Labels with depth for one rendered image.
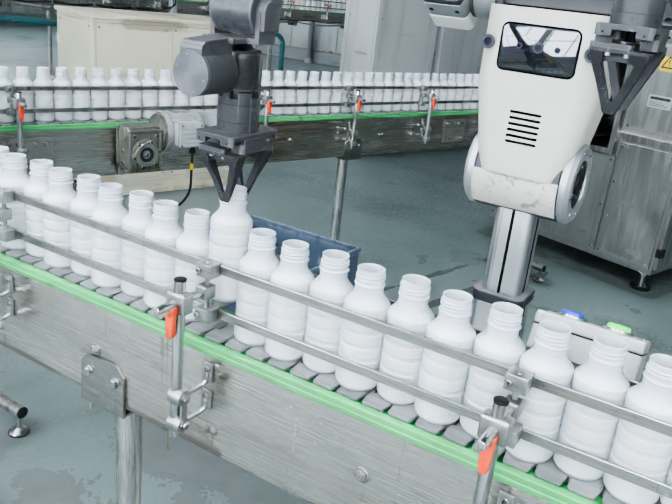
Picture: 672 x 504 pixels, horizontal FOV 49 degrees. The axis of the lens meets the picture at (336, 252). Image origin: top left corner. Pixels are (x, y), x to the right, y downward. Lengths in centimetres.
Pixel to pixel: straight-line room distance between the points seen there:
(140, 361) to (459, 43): 681
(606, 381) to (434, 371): 20
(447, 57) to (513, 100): 625
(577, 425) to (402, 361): 22
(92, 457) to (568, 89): 185
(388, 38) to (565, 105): 569
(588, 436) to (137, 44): 450
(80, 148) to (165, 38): 272
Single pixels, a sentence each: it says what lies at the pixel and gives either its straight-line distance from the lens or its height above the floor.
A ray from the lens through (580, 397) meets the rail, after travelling 84.
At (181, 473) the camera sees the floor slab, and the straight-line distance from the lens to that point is 247.
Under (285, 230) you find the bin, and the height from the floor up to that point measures 94.
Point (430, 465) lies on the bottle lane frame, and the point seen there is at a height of 96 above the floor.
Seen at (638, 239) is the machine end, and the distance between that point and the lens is 461.
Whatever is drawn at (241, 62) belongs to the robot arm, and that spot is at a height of 139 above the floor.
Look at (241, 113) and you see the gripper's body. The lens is 99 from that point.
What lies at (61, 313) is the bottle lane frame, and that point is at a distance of 130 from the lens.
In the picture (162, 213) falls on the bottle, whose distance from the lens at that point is 111.
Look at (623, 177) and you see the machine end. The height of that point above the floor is 63.
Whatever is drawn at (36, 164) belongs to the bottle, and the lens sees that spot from 133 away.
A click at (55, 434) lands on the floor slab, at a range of 268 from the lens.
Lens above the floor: 149
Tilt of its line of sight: 20 degrees down
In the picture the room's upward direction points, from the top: 6 degrees clockwise
